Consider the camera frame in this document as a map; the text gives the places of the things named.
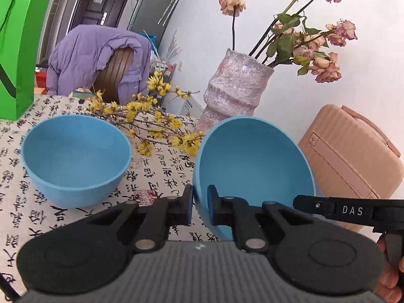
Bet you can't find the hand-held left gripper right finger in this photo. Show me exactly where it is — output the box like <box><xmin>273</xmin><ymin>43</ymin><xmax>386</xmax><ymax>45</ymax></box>
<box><xmin>207</xmin><ymin>185</ymin><xmax>314</xmax><ymax>253</ymax></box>

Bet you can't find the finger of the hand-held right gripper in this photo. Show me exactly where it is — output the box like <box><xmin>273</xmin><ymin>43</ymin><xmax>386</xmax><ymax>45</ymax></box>
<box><xmin>292</xmin><ymin>195</ymin><xmax>376</xmax><ymax>228</ymax></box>

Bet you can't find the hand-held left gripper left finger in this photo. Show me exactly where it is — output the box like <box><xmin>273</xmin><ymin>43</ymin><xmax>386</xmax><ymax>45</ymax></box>
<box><xmin>89</xmin><ymin>184</ymin><xmax>194</xmax><ymax>254</ymax></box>

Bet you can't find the blue bowl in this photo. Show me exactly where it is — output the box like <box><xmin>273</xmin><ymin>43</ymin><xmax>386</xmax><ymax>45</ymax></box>
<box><xmin>20</xmin><ymin>114</ymin><xmax>133</xmax><ymax>209</ymax></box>
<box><xmin>192</xmin><ymin>116</ymin><xmax>317</xmax><ymax>242</ymax></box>

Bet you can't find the person's right hand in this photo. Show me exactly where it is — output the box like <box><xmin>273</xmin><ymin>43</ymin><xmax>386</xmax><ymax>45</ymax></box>
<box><xmin>375</xmin><ymin>237</ymin><xmax>404</xmax><ymax>303</ymax></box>

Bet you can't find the printed tablecloth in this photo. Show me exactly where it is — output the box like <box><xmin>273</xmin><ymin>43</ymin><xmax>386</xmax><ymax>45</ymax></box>
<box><xmin>0</xmin><ymin>94</ymin><xmax>240</xmax><ymax>297</ymax></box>

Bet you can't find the pink ribbed case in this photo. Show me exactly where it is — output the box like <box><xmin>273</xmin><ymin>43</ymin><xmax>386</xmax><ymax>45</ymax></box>
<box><xmin>297</xmin><ymin>104</ymin><xmax>402</xmax><ymax>232</ymax></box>

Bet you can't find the white carton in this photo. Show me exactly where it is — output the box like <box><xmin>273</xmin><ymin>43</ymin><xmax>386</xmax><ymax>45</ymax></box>
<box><xmin>181</xmin><ymin>97</ymin><xmax>206</xmax><ymax>119</ymax></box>

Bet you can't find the pink textured vase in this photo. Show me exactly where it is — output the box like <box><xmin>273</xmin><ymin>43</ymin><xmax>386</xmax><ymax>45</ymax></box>
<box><xmin>195</xmin><ymin>48</ymin><xmax>275</xmax><ymax>133</ymax></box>

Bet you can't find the yellow flower branch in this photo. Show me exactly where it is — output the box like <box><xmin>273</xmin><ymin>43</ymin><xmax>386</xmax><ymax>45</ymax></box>
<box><xmin>71</xmin><ymin>71</ymin><xmax>206</xmax><ymax>158</ymax></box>

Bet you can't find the wooden chair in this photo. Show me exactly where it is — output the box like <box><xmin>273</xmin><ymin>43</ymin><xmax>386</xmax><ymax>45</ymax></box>
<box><xmin>94</xmin><ymin>48</ymin><xmax>135</xmax><ymax>103</ymax></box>

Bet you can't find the dried rose bouquet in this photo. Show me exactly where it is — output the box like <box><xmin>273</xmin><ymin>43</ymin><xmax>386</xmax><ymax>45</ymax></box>
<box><xmin>218</xmin><ymin>0</ymin><xmax>359</xmax><ymax>84</ymax></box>

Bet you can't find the purple puffer jacket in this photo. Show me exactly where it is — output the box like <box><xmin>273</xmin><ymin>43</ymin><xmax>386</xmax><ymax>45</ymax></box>
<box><xmin>46</xmin><ymin>24</ymin><xmax>153</xmax><ymax>102</ymax></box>

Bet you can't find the grey refrigerator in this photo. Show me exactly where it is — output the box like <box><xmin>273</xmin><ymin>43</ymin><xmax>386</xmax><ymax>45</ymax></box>
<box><xmin>126</xmin><ymin>0</ymin><xmax>190</xmax><ymax>49</ymax></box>

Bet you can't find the dark brown door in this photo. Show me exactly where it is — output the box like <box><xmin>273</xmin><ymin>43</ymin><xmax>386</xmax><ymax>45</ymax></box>
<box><xmin>74</xmin><ymin>0</ymin><xmax>133</xmax><ymax>29</ymax></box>

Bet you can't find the green paper bag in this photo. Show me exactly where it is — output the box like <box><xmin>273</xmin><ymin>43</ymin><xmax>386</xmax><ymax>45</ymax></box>
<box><xmin>0</xmin><ymin>0</ymin><xmax>53</xmax><ymax>121</ymax></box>

